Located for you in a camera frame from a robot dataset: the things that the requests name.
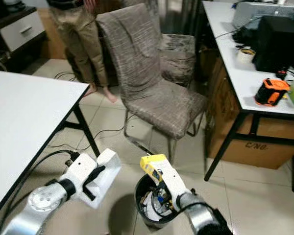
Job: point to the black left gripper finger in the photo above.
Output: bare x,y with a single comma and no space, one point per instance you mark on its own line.
97,174

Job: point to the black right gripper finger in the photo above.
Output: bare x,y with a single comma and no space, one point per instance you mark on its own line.
159,175

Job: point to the white box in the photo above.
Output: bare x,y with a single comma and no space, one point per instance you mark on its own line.
110,166

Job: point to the yellow carton box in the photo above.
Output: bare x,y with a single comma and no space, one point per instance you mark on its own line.
151,161

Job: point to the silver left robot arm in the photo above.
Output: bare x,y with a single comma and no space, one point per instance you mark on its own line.
41,203

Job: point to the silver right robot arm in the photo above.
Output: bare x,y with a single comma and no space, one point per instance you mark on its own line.
201,215

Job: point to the crumpled white paper trash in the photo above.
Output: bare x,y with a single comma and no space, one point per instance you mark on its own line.
149,208

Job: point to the black round rubbish bin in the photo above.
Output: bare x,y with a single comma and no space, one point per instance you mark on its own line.
144,220

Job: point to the clear plastic bottle blue cap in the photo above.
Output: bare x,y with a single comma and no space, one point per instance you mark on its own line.
160,196

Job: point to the brown cardboard box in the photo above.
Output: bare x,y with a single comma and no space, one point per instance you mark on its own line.
259,152

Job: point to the grey fabric covered chair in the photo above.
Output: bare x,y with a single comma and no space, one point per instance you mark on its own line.
134,58

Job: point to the white desk black legs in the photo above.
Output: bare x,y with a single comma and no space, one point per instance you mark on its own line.
230,78

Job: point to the patterned dark grey chair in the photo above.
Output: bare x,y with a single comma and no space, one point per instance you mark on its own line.
179,54

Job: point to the person in khaki trousers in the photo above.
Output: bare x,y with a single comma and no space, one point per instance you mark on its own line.
78,39

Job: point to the orange black power tool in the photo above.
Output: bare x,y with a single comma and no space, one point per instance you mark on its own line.
271,92

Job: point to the white tape roll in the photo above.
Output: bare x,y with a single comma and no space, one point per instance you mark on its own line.
246,56

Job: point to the small red black plug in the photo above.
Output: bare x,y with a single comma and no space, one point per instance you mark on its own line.
282,74

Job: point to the dark cabinet white drawer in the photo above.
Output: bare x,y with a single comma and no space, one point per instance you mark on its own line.
22,30

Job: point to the black computer case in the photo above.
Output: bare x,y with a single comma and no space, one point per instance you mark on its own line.
279,44

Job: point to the grey printer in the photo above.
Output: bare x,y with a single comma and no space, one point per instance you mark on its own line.
257,13

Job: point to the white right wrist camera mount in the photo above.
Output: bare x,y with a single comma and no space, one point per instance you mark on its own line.
175,183

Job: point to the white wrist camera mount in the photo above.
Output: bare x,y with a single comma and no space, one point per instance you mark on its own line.
175,183
81,169

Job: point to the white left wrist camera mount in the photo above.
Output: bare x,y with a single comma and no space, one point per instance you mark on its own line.
81,169

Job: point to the white table black frame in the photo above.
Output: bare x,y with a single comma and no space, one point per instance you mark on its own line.
29,122

